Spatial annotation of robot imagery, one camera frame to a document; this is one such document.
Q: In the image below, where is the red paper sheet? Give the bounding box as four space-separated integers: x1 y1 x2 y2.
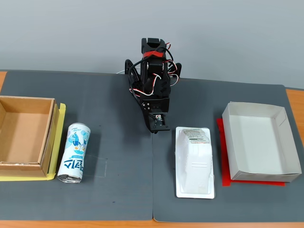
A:
216 118 285 188

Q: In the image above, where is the brown cardboard box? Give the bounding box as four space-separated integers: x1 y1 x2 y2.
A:
0 95 59 178

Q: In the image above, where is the white can with blue print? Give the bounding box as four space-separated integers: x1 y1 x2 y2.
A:
57 123 91 184

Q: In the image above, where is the white paper box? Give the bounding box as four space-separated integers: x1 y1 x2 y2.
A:
222 101 303 183

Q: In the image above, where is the white plastic blister package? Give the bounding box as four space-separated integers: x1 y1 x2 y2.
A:
175 126 216 200

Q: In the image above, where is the black table clamp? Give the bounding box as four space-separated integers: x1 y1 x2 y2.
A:
171 62 183 80
125 58 138 79

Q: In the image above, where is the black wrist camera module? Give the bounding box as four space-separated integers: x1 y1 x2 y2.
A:
148 113 171 133

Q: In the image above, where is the red tape strip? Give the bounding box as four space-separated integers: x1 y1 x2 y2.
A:
143 50 164 58

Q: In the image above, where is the black camera cable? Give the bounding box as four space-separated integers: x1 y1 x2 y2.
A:
128 44 175 95

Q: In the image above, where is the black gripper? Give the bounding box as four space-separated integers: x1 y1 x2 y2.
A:
139 68 172 134

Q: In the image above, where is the yellow paper sheet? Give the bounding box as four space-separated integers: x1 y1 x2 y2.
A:
0 103 67 182

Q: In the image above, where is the grey table mat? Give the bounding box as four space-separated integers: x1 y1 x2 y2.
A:
0 70 155 221
151 78 304 223

